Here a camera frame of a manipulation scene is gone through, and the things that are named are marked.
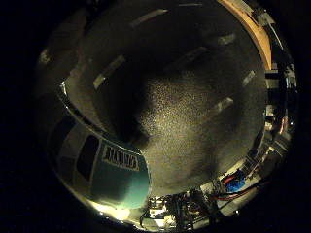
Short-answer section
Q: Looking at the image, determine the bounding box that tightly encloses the teal white spray bottle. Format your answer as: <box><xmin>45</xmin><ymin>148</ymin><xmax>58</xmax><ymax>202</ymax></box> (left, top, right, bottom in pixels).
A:
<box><xmin>46</xmin><ymin>113</ymin><xmax>152</xmax><ymax>212</ymax></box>

